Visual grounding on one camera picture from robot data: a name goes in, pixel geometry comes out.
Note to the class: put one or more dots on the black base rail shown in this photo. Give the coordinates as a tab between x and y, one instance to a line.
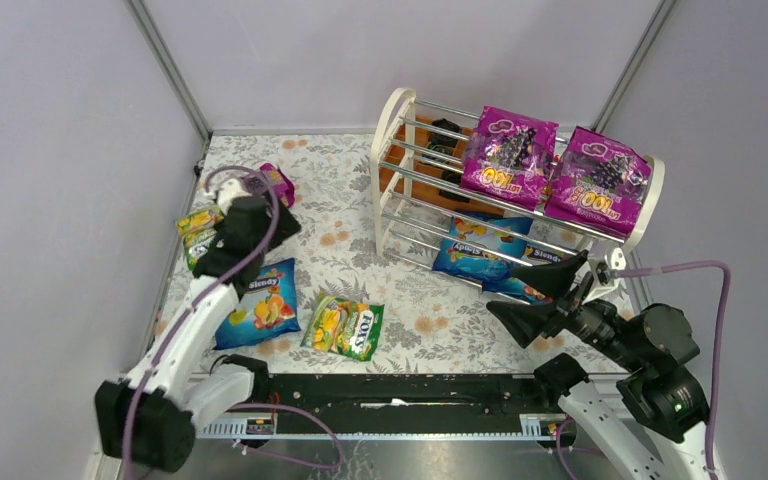
491	407

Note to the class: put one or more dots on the purple grape candy bag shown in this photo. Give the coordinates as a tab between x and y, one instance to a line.
508	156
273	176
598	182

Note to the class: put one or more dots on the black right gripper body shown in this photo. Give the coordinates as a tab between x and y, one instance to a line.
567	307

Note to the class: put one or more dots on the white metal shelf rack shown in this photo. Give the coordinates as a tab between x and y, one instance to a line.
404	102

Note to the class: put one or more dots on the green yellow candy bag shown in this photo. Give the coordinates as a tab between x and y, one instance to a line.
197	231

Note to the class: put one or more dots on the dark rolled cloth in tray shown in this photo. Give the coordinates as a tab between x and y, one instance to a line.
444	124

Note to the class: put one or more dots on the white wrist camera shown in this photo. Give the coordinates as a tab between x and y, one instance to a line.
224	195

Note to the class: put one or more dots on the green Fox's candy bag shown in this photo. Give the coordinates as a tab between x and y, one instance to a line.
344	327

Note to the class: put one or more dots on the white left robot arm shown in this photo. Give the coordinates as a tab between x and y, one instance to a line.
152	414

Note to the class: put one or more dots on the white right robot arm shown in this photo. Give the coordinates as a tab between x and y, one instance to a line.
654	347

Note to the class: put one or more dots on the blue Slendy candy bag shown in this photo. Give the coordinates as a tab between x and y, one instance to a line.
267	310
515	288
482	247

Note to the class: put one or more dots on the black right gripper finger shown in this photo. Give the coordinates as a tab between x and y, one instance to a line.
526	323
553	280

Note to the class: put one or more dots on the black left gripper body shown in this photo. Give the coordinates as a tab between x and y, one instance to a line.
281	216

